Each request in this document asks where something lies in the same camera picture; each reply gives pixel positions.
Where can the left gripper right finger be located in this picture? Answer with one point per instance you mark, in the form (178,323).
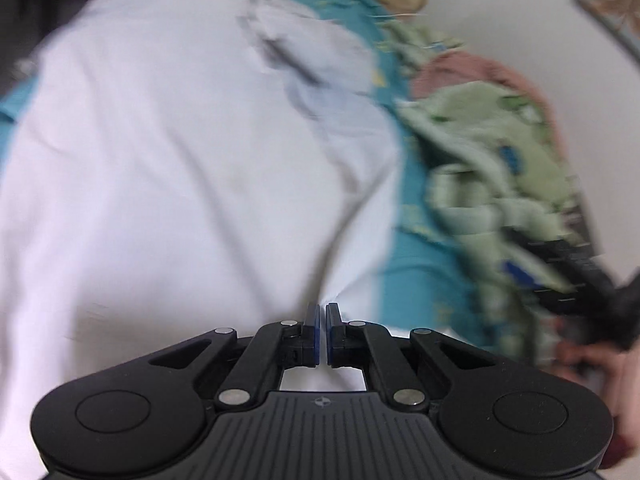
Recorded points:
(371,348)

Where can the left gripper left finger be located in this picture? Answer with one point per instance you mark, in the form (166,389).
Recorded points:
(275,348)

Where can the white t-shirt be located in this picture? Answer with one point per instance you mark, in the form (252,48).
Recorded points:
(175,174)

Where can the person's right hand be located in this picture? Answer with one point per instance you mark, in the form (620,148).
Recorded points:
(619,390)

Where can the teal patterned bed sheet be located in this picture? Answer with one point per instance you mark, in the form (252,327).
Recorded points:
(405,209)

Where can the green and pink blanket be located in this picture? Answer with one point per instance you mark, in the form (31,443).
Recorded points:
(488,137)

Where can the leaf wall painting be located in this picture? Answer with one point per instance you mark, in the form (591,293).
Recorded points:
(620,18)

